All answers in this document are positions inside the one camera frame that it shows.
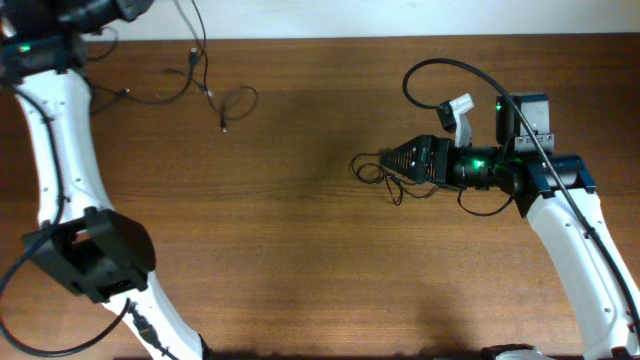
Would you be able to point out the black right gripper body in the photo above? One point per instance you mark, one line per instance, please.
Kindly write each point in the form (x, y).
(439, 160)

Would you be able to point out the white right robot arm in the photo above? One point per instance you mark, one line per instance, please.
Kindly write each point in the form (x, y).
(555, 194)

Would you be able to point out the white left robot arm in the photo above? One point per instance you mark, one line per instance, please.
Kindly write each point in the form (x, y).
(81, 241)

